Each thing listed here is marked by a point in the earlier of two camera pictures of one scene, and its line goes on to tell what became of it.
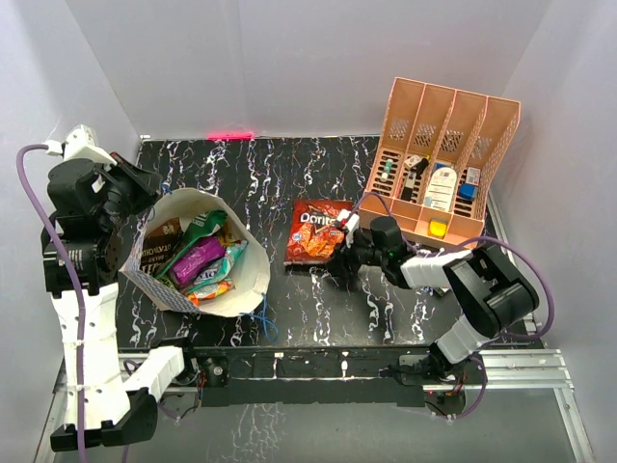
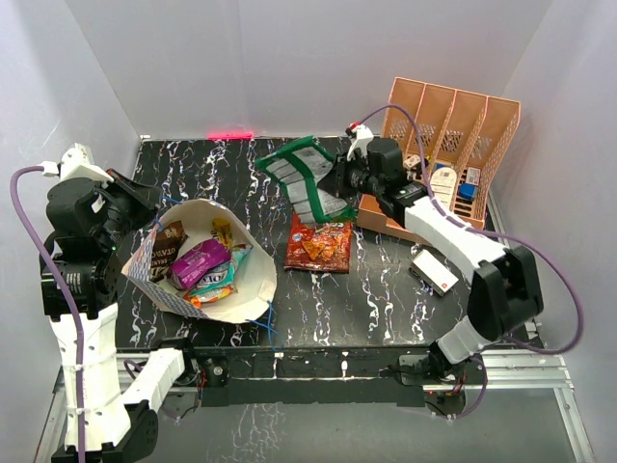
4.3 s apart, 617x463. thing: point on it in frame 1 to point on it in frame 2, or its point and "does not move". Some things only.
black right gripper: x=339 y=259 to x=331 y=182
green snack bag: x=201 y=225 to x=301 y=166
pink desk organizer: x=431 y=164 does not move
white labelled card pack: x=441 y=189 does not move
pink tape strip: x=229 y=135 does not move
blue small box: x=469 y=191 does not move
